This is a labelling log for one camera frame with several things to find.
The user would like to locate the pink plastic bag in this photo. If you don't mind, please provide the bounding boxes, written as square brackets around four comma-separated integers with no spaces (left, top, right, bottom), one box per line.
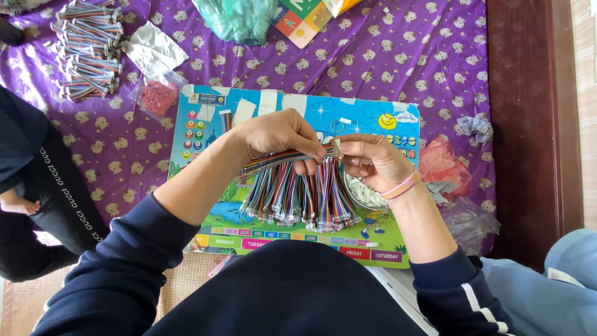
[418,135,473,197]

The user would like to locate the purple printed bedsheet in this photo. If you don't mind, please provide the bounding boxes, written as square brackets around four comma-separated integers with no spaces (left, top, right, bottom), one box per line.
[0,0,498,258]

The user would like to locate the pink printed strip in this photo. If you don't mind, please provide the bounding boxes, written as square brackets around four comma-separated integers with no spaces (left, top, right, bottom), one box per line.
[207,254,233,280]

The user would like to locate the person's right hand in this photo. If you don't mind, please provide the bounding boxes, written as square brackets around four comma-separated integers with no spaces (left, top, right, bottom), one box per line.
[336,135,418,194]

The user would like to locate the heap of finished cable bundles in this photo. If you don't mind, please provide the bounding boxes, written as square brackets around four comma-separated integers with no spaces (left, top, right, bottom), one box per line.
[49,0,127,103]

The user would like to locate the light blue pillow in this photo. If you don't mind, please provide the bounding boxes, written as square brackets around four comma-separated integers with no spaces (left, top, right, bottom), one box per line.
[479,227,597,336]

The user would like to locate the colourful children's calendar board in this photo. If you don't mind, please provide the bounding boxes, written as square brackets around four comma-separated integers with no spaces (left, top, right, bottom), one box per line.
[167,84,421,270]

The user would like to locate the clear bag of red pieces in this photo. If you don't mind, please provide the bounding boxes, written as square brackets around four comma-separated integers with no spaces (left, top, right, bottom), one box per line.
[129,70,189,123]

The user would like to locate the navy sweatshirt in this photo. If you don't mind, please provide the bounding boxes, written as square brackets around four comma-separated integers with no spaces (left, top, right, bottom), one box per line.
[30,193,515,336]

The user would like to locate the pink wristband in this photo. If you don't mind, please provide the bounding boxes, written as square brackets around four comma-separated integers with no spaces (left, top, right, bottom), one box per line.
[380,170,421,201]

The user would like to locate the woven straw mat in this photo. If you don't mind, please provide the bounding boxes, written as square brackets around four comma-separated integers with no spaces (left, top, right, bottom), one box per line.
[0,251,230,336]

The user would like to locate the white flat panel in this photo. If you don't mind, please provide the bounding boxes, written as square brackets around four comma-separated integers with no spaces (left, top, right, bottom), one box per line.
[366,265,440,336]

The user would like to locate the rainbow ribbon cable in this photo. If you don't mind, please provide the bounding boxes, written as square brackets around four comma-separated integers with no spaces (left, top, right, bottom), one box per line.
[238,142,337,182]

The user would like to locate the pile of rainbow ribbon cables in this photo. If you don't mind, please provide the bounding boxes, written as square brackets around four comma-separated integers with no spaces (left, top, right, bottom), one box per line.
[239,156,363,233]

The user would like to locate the dark wooden bed frame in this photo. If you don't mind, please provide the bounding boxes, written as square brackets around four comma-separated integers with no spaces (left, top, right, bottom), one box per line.
[485,0,585,274]

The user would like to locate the colourful printed box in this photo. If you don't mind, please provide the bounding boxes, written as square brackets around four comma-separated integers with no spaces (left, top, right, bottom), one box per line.
[271,0,335,50]

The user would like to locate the crumpled clear plastic bag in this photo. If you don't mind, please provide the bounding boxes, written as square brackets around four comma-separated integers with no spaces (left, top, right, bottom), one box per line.
[437,196,502,256]

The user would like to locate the yellow packet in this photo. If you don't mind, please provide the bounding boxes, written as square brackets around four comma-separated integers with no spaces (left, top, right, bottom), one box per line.
[322,0,365,19]

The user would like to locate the crumpled white plastic bag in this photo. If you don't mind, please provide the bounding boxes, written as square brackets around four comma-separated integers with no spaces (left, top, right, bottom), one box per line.
[123,21,190,83]

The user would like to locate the white paper scraps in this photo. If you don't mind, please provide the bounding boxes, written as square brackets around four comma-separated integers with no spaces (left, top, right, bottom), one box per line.
[423,180,460,205]

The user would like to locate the crumpled printed paper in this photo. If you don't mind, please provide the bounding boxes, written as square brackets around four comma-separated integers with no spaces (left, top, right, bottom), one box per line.
[456,114,494,146]

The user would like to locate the round metal bowl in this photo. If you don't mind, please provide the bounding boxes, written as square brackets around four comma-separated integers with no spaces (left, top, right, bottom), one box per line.
[343,170,391,211]

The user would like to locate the person's left hand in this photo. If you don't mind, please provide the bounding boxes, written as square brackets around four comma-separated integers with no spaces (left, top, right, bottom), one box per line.
[232,109,328,177]

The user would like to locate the green plastic bag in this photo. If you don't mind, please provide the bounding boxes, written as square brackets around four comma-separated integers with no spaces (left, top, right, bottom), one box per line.
[192,0,280,47]

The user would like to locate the heap of white connector housings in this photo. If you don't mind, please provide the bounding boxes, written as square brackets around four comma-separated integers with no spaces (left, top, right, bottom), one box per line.
[346,175,389,208]

